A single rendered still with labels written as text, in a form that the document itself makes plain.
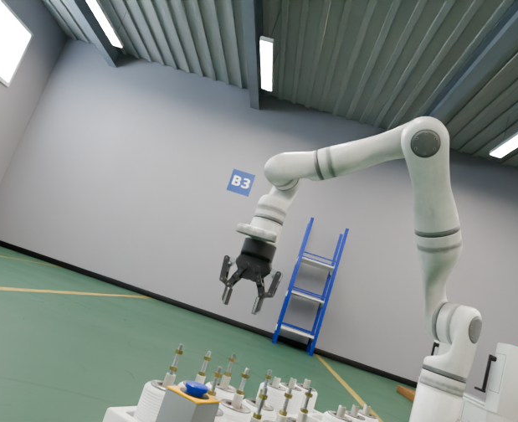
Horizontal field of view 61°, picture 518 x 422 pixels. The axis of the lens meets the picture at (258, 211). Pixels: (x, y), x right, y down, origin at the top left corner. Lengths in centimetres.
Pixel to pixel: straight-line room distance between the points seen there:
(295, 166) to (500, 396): 342
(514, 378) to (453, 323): 316
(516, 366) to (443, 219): 330
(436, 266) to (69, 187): 765
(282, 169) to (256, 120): 700
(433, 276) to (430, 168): 24
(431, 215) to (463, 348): 29
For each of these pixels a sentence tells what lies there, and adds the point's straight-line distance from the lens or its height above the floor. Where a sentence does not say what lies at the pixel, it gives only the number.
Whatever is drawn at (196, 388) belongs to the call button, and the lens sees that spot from 80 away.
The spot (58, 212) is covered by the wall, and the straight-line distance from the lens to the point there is 829.
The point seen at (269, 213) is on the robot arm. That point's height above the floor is 69.
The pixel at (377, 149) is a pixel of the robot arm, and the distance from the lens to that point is 100.
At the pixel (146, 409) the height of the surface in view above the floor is 20.
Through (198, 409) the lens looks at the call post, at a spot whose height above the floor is 30.
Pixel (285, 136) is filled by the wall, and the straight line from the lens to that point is 786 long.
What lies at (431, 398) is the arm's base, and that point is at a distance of 107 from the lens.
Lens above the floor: 50
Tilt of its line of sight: 11 degrees up
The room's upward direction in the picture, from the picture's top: 19 degrees clockwise
